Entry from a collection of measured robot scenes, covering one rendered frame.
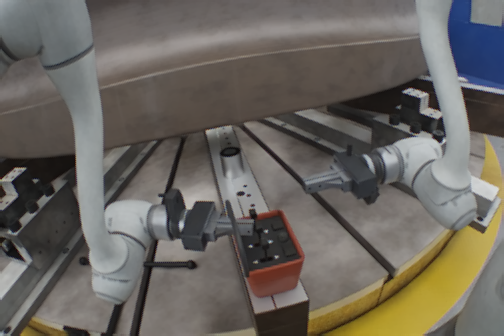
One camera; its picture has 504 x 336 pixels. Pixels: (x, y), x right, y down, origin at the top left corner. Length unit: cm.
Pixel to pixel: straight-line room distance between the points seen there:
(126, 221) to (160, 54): 71
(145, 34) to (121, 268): 91
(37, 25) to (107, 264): 48
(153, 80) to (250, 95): 37
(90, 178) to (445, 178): 70
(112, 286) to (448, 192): 74
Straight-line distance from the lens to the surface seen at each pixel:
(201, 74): 115
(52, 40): 51
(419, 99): 166
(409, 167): 76
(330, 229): 151
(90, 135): 59
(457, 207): 68
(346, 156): 75
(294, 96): 127
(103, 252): 67
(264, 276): 70
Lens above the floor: 132
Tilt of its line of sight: 31 degrees down
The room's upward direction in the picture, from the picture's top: 7 degrees counter-clockwise
